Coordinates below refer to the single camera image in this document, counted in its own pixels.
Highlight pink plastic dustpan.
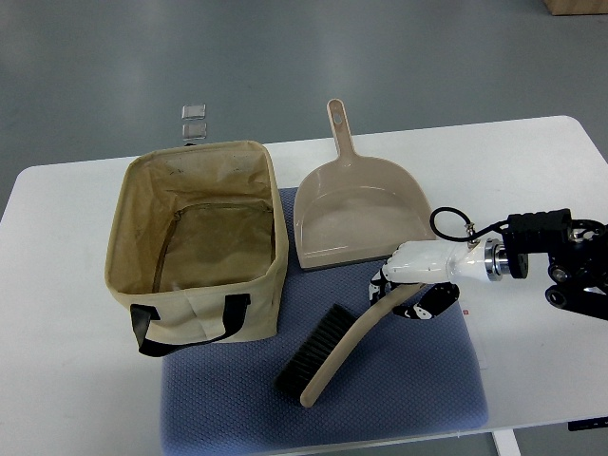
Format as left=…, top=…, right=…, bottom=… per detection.
left=293, top=99, right=434, bottom=270

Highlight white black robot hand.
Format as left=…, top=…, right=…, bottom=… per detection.
left=366, top=239, right=503, bottom=322

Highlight blue textured mat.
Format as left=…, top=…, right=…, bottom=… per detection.
left=159, top=185, right=490, bottom=452

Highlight white table leg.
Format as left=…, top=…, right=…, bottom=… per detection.
left=492, top=429, right=522, bottom=456

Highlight upper clear floor tile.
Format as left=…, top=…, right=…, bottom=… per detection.
left=181, top=104, right=206, bottom=120

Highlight beige fabric storage bag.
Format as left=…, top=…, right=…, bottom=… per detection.
left=104, top=141, right=289, bottom=357

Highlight cardboard box corner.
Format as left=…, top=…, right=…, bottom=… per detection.
left=543, top=0, right=608, bottom=16

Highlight black table control panel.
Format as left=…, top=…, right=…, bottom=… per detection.
left=567, top=416, right=608, bottom=432

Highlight pink hand broom black bristles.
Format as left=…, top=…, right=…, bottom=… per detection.
left=275, top=283, right=425, bottom=408

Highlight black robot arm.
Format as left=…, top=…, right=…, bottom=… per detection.
left=429, top=206, right=607, bottom=320

